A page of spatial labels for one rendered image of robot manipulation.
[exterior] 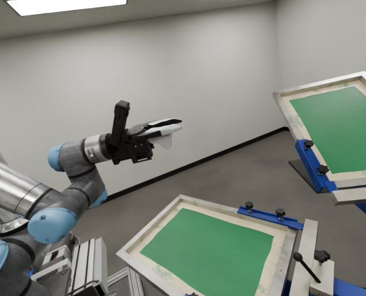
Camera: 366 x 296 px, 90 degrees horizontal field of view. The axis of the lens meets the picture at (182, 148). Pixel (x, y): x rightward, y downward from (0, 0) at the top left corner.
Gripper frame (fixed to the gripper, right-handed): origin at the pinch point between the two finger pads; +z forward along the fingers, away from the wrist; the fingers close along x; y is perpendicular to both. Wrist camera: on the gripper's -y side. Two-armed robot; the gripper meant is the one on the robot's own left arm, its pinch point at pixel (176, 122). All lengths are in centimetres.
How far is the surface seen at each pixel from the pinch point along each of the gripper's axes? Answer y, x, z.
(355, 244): 177, -62, 128
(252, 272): 73, 0, 15
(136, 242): 74, -27, -43
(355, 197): 55, -12, 65
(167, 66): -5, -338, -16
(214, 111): 108, -352, 60
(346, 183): 56, -21, 68
